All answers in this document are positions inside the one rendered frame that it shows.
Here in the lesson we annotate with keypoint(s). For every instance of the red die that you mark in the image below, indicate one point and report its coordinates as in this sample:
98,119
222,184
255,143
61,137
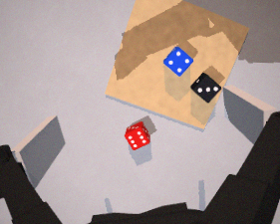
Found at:
137,135

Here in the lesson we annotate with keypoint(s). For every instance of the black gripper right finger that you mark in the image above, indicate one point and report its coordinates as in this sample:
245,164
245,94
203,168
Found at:
252,195

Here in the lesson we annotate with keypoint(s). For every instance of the black die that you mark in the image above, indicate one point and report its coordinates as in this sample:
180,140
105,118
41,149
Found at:
206,87

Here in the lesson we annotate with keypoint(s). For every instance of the blue die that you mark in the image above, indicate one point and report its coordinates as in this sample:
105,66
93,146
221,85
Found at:
178,61

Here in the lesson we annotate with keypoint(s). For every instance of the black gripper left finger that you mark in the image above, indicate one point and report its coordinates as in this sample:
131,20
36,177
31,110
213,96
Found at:
34,154

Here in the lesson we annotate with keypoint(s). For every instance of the tan flat mat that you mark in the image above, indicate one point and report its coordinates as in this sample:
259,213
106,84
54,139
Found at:
155,27

